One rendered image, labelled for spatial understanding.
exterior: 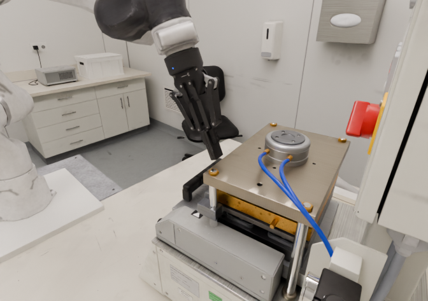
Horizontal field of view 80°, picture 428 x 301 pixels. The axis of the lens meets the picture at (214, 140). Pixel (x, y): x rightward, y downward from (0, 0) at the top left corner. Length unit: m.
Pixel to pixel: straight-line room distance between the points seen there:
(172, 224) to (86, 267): 0.37
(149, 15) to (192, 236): 0.41
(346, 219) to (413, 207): 0.38
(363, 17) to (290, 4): 0.53
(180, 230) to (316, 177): 0.26
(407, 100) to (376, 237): 0.26
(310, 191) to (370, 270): 0.12
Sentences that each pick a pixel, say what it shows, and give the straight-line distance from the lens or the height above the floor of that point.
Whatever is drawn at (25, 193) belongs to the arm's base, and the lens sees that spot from 1.00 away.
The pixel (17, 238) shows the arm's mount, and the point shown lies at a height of 0.77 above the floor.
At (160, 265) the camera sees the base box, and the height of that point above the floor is 0.86.
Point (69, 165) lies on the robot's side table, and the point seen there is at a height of 0.75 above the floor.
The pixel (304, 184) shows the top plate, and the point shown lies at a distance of 0.42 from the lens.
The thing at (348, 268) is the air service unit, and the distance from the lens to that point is 0.34.
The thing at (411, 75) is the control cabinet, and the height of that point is 1.30.
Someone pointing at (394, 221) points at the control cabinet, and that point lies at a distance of 0.31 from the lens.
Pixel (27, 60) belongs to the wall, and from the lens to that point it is 3.33.
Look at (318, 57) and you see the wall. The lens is 1.97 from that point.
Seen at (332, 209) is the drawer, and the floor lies 0.97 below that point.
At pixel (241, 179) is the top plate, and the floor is 1.11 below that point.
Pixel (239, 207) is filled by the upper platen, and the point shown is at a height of 1.04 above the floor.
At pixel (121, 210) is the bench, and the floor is 0.75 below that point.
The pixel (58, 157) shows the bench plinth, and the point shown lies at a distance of 3.07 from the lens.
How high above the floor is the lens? 1.34
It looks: 26 degrees down
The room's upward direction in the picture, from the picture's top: straight up
